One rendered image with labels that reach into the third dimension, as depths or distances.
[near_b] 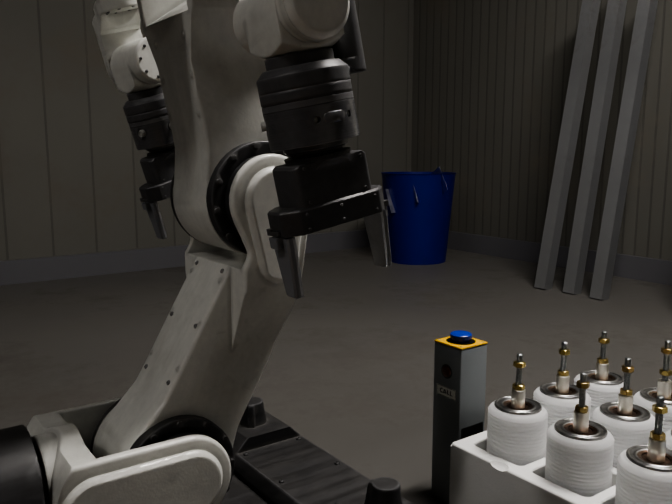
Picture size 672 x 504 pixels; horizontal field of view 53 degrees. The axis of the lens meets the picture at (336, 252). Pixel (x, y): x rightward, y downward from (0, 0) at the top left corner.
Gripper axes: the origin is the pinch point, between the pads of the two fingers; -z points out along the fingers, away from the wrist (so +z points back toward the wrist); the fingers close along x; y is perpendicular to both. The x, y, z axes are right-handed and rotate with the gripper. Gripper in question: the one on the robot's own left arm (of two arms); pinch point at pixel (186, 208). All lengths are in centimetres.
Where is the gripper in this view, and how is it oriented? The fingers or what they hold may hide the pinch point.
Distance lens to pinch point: 111.1
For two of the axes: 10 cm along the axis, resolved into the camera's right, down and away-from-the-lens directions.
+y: -6.2, -1.1, 7.8
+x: 7.5, -3.8, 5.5
